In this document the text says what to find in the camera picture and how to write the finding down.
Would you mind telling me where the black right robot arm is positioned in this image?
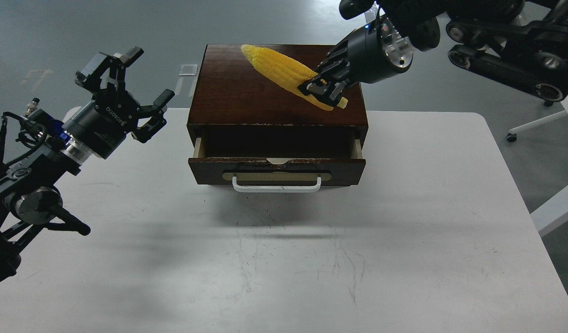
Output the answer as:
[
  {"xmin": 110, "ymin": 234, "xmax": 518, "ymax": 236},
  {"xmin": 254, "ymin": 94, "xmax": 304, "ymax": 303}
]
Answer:
[{"xmin": 298, "ymin": 0, "xmax": 568, "ymax": 107}]

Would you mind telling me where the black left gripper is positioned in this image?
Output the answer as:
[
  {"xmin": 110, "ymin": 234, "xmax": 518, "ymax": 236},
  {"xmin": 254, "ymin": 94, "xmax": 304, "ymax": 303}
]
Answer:
[{"xmin": 62, "ymin": 46, "xmax": 175, "ymax": 160}]

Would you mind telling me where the white drawer handle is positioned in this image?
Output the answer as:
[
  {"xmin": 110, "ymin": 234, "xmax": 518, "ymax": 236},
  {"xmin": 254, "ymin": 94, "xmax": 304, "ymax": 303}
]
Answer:
[{"xmin": 232, "ymin": 175, "xmax": 322, "ymax": 193}]

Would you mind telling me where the dark wooden drawer front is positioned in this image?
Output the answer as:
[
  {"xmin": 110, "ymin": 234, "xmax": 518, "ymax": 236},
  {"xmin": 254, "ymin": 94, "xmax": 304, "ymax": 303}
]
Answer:
[{"xmin": 187, "ymin": 137, "xmax": 366, "ymax": 187}]

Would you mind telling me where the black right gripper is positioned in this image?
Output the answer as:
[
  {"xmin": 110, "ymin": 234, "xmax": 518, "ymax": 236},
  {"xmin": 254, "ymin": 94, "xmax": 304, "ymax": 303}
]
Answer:
[{"xmin": 297, "ymin": 18, "xmax": 414, "ymax": 111}]

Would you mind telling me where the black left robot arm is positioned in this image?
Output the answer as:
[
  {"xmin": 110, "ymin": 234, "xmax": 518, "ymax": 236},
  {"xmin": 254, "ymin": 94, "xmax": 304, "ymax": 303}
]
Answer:
[{"xmin": 0, "ymin": 47, "xmax": 175, "ymax": 282}]

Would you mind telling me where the dark wooden drawer cabinet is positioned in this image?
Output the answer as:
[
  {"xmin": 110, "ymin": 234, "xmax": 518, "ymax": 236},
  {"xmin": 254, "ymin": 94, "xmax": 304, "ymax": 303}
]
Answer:
[{"xmin": 187, "ymin": 44, "xmax": 368, "ymax": 159}]

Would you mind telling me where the yellow corn cob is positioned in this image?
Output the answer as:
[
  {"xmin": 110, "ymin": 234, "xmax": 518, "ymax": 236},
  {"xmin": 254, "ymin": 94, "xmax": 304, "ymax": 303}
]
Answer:
[{"xmin": 241, "ymin": 44, "xmax": 334, "ymax": 111}]

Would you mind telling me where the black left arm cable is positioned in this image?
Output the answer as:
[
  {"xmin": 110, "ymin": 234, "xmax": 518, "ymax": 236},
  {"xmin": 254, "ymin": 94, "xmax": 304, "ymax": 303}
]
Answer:
[{"xmin": 0, "ymin": 111, "xmax": 44, "ymax": 183}]

